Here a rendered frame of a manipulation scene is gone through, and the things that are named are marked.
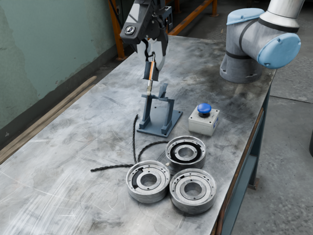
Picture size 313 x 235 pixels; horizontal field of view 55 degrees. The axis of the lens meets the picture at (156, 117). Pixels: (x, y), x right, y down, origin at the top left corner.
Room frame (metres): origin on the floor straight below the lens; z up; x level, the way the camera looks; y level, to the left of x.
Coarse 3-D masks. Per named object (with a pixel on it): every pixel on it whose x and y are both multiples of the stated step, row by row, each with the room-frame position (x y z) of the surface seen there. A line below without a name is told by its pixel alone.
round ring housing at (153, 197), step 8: (152, 160) 0.52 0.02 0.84; (136, 168) 0.51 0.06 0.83; (144, 168) 0.51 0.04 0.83; (160, 168) 0.50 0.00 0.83; (128, 176) 0.48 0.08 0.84; (144, 176) 0.49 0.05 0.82; (152, 176) 0.49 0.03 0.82; (168, 176) 0.48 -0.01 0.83; (128, 184) 0.46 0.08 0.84; (168, 184) 0.45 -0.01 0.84; (136, 192) 0.43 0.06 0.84; (160, 192) 0.43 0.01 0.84; (144, 200) 0.42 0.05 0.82; (152, 200) 0.42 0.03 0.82
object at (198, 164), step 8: (184, 136) 0.60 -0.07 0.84; (192, 136) 0.59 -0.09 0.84; (168, 144) 0.57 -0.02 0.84; (200, 144) 0.57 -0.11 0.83; (168, 152) 0.55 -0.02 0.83; (176, 152) 0.55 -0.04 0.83; (184, 152) 0.57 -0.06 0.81; (192, 152) 0.56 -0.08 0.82; (168, 160) 0.53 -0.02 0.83; (200, 160) 0.51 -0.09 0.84; (176, 168) 0.51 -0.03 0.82; (184, 168) 0.50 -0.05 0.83
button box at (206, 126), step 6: (192, 114) 0.68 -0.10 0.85; (198, 114) 0.68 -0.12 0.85; (210, 114) 0.67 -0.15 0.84; (216, 114) 0.67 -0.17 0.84; (192, 120) 0.66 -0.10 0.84; (198, 120) 0.65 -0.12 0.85; (204, 120) 0.65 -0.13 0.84; (210, 120) 0.65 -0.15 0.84; (216, 120) 0.66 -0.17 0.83; (192, 126) 0.66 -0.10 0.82; (198, 126) 0.65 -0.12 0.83; (204, 126) 0.64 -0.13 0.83; (210, 126) 0.63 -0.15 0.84; (216, 126) 0.66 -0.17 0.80; (198, 132) 0.65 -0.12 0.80; (204, 132) 0.64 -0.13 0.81; (210, 132) 0.63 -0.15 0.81
